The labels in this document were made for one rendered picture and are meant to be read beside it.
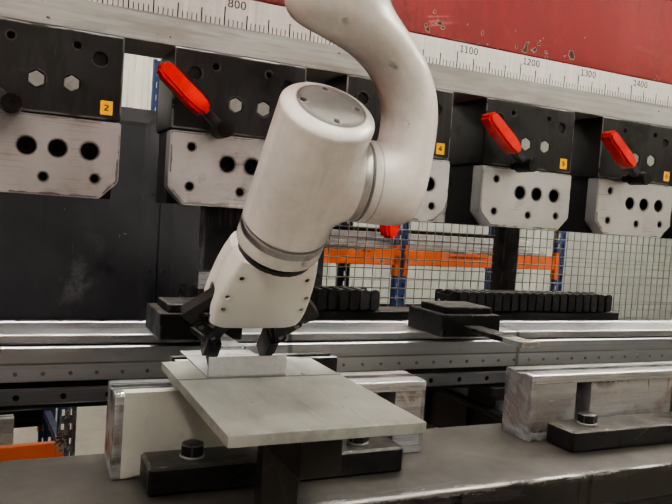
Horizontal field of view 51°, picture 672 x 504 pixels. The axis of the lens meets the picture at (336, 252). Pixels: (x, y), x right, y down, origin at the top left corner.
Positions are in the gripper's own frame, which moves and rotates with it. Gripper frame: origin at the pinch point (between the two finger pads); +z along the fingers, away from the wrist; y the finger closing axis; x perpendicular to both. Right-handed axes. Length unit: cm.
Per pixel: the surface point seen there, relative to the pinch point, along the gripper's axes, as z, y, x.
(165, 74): -22.9, 10.2, -15.9
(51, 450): 165, 7, -88
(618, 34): -32, -53, -29
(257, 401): -7.0, 2.3, 12.0
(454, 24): -29.7, -25.7, -26.7
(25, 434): 268, 12, -159
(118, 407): 6.9, 12.2, 2.6
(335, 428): -12.7, -1.5, 18.8
